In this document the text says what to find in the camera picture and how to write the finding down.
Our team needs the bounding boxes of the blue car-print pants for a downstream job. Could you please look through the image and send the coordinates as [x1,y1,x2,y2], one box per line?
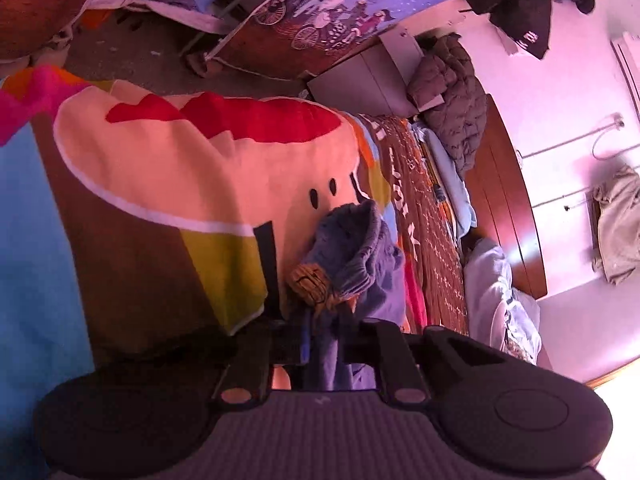
[286,200,407,392]

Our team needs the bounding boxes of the wall cable with plug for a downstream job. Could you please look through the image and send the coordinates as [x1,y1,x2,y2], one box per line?
[530,184,599,212]

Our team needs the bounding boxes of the black hanging bag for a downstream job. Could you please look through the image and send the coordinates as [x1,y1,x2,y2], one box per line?
[464,0,555,61]

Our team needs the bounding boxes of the light grey duvet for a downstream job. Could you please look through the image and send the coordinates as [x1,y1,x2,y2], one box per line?
[461,237,516,351]

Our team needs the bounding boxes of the white nightstand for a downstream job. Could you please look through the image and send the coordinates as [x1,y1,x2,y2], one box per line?
[306,34,437,117]

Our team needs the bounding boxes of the light blue pillow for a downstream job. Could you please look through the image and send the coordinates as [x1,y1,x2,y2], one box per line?
[502,287,543,346]

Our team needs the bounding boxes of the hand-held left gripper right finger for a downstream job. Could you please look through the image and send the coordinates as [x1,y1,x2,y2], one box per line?
[341,309,540,407]

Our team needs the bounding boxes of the wooden bed headboard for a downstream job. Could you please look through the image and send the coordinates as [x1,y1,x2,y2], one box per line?
[464,94,549,302]

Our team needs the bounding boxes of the white wall unit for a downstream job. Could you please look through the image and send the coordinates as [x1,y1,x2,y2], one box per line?
[611,32,640,123]

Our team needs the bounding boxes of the brown quilted jacket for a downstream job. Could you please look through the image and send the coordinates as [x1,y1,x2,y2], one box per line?
[406,34,489,177]

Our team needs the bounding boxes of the beige hanging garment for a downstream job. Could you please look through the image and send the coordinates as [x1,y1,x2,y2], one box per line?
[591,164,640,287]

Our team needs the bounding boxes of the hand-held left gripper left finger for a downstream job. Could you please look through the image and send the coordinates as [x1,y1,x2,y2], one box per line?
[215,309,314,408]

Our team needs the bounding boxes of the floral quilt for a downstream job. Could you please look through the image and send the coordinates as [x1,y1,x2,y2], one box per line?
[502,330,541,365]

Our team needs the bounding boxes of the colourful printed blanket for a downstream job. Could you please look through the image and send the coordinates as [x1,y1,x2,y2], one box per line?
[0,65,472,480]

